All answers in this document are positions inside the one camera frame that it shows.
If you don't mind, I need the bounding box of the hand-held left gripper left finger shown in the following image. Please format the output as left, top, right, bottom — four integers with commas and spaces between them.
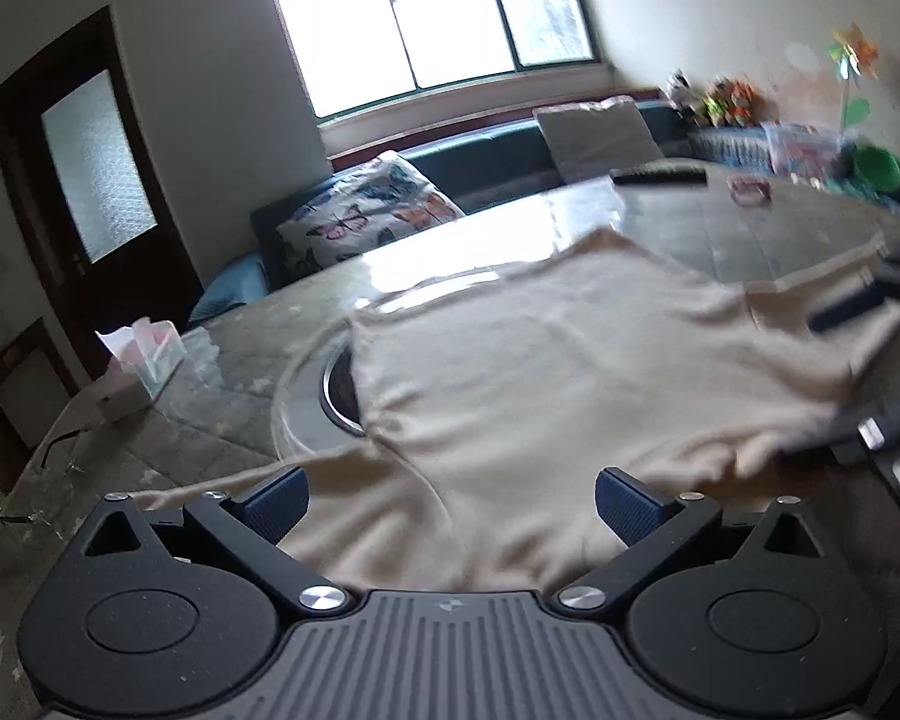
82, 465, 353, 620

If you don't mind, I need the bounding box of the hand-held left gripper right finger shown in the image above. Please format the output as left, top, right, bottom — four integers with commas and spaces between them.
551, 466, 822, 620

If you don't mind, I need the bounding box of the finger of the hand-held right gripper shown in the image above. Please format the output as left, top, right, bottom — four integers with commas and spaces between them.
806, 240, 900, 336
780, 349, 900, 515

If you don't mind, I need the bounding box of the cream shirt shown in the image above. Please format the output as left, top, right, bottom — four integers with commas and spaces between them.
124, 229, 900, 593

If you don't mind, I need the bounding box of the black induction cooker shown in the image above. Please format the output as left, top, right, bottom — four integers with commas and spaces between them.
319, 341, 372, 440

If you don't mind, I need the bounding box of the green bowl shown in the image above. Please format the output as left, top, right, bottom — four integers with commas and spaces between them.
847, 144, 900, 196

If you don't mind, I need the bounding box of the clear plastic box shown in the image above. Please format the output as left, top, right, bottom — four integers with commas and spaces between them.
761, 120, 860, 181

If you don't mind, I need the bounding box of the white tissue box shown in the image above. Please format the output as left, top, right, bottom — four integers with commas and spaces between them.
96, 319, 185, 421

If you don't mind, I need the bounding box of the blue blanket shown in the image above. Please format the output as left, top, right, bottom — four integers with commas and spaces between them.
686, 124, 900, 215

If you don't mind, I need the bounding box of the black remote control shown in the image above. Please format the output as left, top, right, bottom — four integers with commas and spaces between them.
611, 165, 707, 188

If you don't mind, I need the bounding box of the orange plush toy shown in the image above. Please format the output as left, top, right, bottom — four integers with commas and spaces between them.
727, 79, 762, 128

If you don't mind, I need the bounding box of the green plush toy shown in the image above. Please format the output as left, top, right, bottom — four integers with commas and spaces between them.
701, 79, 732, 128

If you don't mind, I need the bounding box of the colourful pinwheel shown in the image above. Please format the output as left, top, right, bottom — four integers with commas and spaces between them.
829, 22, 882, 136

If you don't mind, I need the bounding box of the dark wooden cabinet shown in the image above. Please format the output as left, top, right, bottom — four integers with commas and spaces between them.
0, 319, 76, 496

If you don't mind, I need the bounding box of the black and white plush cow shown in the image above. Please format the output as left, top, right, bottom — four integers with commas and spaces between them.
666, 69, 697, 125

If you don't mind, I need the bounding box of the grey pillow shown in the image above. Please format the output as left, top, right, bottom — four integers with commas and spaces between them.
532, 97, 668, 182

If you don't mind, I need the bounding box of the butterfly print pillow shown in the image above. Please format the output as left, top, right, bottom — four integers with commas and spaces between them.
276, 150, 466, 278

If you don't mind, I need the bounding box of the dark teal sofa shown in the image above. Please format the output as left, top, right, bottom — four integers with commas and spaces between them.
187, 94, 721, 323

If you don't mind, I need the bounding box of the dark wooden door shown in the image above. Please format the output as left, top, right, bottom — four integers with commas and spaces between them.
0, 6, 203, 383

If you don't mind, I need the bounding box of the window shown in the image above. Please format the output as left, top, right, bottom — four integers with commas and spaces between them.
266, 0, 597, 121

